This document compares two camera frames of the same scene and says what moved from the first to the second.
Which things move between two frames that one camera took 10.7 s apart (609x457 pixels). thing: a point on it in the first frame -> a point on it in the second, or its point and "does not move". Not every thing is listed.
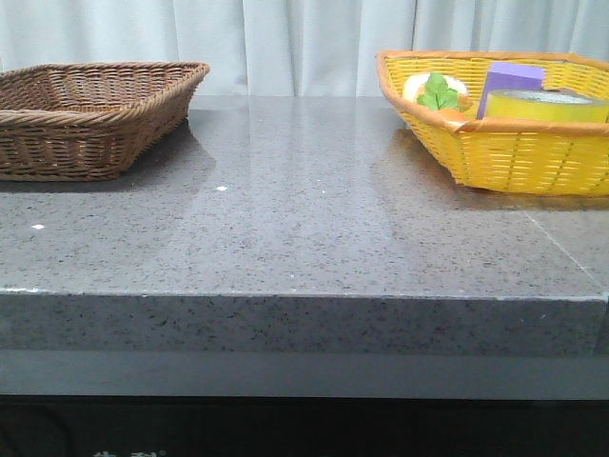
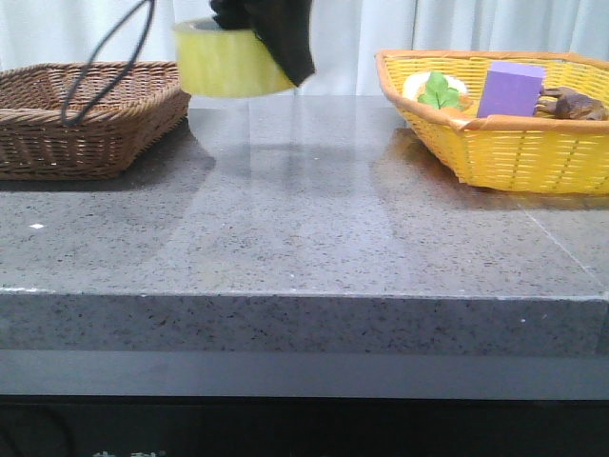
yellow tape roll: (554, 104) -> (215, 62)
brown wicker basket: (82, 122) does not move
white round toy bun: (414, 86) does not move
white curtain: (290, 48) does not move
